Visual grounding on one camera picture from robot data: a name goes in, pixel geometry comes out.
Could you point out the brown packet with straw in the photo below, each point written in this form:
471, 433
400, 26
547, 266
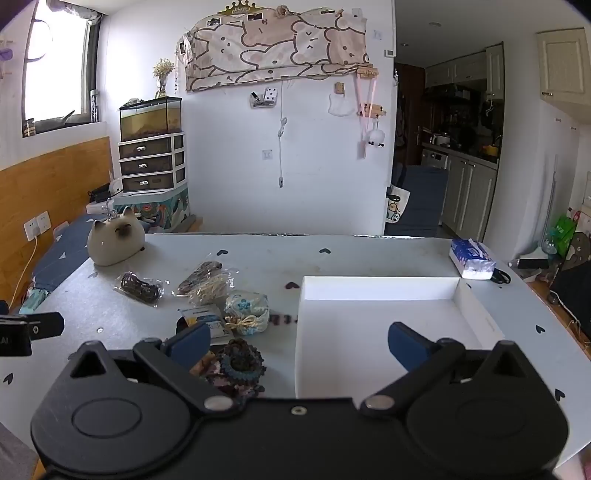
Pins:
203, 279

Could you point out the metal wall holder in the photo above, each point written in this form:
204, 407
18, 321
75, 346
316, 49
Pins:
263, 98

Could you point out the cream wall cabinet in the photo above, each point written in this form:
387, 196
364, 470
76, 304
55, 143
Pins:
561, 64

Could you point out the window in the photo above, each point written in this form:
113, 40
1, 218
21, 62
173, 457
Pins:
55, 64

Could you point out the dark blue sofa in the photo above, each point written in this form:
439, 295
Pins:
425, 198

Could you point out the white cardboard box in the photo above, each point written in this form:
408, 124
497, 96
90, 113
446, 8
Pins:
378, 323

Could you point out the black scissors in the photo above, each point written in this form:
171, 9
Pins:
501, 277

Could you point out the green shopping bag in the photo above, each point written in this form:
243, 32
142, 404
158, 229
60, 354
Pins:
565, 230

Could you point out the white hanging cloth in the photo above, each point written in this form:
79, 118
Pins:
340, 106

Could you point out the grey kitchen wall cabinets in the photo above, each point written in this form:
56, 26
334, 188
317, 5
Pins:
461, 69

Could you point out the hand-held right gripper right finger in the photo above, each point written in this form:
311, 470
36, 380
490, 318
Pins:
406, 348

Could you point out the dark blue bedding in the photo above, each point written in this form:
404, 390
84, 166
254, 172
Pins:
60, 254

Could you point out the blue and white tissue pack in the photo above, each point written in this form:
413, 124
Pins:
471, 258

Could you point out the gold crown decoration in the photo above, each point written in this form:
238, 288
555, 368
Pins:
238, 8

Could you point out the dark crocheted scrunchie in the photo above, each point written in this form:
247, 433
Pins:
239, 364

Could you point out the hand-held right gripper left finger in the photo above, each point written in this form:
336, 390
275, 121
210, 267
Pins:
190, 344

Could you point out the pink bear printed cloth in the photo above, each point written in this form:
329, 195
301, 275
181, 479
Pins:
277, 46

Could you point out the white drawer unit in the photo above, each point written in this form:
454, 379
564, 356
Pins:
152, 164

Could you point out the white washing machine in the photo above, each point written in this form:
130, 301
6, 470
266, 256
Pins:
434, 159

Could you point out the white wall socket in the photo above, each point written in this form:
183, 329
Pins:
267, 154

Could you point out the white power outlets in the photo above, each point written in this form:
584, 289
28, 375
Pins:
37, 226

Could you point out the white printed tote bag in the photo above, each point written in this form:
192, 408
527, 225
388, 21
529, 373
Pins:
397, 205

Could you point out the glass fish tank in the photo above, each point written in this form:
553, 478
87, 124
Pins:
150, 117

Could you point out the dark brown wrapped packet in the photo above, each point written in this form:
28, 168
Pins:
138, 287

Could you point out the vase of dried flowers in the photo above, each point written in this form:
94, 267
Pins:
162, 74

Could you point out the patterned cloth covered stand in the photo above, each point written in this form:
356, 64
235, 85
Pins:
157, 207

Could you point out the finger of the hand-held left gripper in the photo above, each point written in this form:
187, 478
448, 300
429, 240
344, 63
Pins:
46, 324

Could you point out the blue and white packet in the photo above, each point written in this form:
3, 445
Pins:
203, 316

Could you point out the wooden hook rack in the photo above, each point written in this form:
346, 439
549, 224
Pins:
371, 109

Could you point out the white plush pendant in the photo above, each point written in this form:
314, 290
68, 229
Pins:
376, 137

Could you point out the yellow pot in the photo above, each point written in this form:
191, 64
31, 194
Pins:
491, 150

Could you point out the grey kitchen base cabinet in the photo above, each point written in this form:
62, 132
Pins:
468, 194

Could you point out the cream cat figurine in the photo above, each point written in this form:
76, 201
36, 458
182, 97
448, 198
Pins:
115, 242

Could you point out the white floral pouch with bow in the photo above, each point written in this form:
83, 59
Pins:
247, 309

